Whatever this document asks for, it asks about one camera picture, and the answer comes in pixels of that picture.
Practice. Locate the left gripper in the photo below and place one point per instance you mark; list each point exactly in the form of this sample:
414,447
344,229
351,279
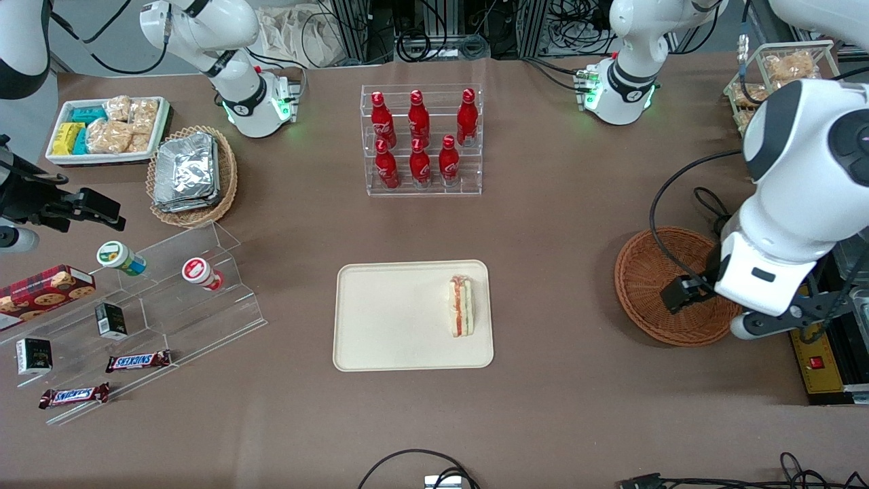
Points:
705,279

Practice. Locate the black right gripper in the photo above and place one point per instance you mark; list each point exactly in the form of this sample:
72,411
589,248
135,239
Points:
28,201

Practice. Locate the triangle sandwich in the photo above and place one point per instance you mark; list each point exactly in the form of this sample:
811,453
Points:
460,305

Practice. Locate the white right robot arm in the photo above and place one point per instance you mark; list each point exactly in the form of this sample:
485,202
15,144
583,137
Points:
204,27

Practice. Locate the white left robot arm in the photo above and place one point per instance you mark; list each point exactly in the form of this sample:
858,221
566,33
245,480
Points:
801,170

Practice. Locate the dark brown wicker basket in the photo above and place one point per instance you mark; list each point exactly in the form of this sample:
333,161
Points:
645,272

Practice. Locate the light wicker basket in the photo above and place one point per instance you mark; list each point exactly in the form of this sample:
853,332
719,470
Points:
227,183

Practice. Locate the cream plastic tray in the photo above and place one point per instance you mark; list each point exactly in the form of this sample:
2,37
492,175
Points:
400,326

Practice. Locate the white rectangular snack bin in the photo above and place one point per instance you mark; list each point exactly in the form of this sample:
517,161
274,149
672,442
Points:
102,159

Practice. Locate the green lid yogurt cup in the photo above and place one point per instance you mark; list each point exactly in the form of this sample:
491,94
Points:
114,255

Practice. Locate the teal snack packet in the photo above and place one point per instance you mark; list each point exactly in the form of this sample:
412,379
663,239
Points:
81,142
88,114

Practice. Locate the rice cracker bag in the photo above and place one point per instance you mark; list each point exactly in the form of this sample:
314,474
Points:
108,136
117,109
144,115
140,142

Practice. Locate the yellow snack packet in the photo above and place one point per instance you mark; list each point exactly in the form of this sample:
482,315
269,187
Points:
66,139

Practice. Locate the foil wrapped package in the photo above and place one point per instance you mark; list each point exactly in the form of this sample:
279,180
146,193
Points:
187,173

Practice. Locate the red tartan cookie box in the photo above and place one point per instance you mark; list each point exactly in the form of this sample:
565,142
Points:
41,292

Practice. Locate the yellow control panel box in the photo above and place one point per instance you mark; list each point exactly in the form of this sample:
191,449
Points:
825,377

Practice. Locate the black tea carton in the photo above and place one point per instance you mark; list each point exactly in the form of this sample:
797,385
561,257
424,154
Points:
111,321
34,356

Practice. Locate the red strawberry yogurt cup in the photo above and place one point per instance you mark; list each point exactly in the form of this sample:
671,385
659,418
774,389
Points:
197,270

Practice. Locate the clear food pan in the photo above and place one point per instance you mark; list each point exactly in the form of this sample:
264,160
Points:
855,261
861,309

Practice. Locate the clear acrylic tiered shelf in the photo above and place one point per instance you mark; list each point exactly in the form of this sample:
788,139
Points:
170,305

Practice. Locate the Snickers chocolate bar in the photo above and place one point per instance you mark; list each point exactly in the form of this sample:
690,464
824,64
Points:
138,361
75,395

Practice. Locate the bagged bread roll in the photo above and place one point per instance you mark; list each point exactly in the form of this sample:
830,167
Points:
750,95
787,66

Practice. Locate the beige cloth bag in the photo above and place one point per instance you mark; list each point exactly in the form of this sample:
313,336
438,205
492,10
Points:
299,34

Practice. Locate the red cola bottle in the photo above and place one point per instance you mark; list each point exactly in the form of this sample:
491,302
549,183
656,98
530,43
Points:
419,119
449,163
382,122
467,119
420,166
387,170

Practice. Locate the clear acrylic bottle rack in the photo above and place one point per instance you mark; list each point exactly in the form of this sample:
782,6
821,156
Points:
468,183

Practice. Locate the silver metal connector box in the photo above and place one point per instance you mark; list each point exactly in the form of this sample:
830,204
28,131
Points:
442,483

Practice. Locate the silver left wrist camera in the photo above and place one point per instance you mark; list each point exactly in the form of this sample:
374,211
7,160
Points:
753,327

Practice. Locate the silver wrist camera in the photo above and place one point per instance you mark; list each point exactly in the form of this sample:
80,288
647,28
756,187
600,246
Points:
17,239
753,327

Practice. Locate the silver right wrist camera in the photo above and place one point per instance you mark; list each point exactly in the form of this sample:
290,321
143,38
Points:
17,239

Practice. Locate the aluminium frame post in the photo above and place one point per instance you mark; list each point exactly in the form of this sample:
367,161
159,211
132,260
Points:
349,30
533,27

